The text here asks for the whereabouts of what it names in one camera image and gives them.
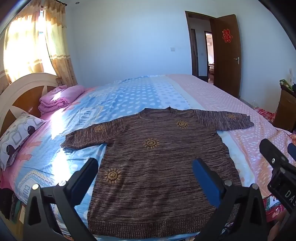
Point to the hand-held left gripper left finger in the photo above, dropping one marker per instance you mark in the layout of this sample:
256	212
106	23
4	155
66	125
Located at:
79	185

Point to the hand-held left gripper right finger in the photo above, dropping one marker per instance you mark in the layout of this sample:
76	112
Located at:
205	180

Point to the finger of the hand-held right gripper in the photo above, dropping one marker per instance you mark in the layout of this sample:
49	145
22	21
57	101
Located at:
269	150
292	148

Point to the brown knitted sweater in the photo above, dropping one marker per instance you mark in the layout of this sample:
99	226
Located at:
150	171

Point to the dark clothes pile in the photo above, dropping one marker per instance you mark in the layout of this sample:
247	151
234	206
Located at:
9	204

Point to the red floral cloth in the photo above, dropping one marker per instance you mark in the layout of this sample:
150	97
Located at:
275	207

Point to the wooden cabinet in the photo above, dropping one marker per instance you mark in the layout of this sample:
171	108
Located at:
285	111

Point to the green cloth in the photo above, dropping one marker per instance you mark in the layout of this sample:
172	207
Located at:
285	83

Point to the patterned pillow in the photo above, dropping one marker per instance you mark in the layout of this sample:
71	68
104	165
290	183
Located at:
18	136

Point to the folded pink blanket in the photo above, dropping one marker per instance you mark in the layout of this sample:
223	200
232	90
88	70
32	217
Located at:
60	97

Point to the brown wooden door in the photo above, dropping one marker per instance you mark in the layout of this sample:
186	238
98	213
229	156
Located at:
226	69

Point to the brown sofa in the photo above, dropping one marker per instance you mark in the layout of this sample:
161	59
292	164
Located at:
211	70

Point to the white and wooden headboard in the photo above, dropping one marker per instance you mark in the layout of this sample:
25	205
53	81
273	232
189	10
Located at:
23	102

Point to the bed with patterned sheet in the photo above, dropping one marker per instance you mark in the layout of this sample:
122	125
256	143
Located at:
148	95

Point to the red paper door decoration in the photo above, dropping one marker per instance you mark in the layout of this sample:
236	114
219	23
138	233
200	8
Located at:
226	35

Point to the yellow patterned curtain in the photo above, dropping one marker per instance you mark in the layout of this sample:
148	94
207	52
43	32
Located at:
23	46
60	46

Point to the dark curtain rod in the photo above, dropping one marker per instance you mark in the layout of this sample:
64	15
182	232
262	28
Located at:
62	2

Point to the dark wooden door frame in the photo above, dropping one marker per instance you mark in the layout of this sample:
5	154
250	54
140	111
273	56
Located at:
188	46

